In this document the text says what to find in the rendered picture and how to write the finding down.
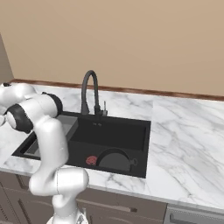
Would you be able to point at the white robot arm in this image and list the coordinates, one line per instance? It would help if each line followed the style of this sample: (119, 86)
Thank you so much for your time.
(52, 145)

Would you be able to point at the black kitchen sink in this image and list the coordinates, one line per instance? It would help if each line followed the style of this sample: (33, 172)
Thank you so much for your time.
(116, 137)

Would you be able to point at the grey rectangular sink tray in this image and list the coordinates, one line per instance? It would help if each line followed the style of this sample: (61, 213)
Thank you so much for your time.
(68, 124)

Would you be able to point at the grey tap lever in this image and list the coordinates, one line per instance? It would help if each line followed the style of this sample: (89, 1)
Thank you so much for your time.
(105, 108)

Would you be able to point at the black arched tap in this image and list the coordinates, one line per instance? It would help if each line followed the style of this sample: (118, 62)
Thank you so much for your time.
(85, 87)

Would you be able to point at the red round sponge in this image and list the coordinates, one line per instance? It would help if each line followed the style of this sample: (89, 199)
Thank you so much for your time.
(92, 160)

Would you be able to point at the brown drawer front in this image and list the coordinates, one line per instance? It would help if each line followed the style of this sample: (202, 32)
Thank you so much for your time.
(145, 205)

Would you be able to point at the grey-brown tall cabinet side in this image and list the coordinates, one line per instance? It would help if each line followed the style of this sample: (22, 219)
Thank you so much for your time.
(4, 64)

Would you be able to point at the grey dishwasher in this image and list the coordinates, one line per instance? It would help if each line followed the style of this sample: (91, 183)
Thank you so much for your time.
(192, 215)

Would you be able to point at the brown cupboard door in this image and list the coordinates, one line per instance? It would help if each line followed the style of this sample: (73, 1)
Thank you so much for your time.
(11, 204)

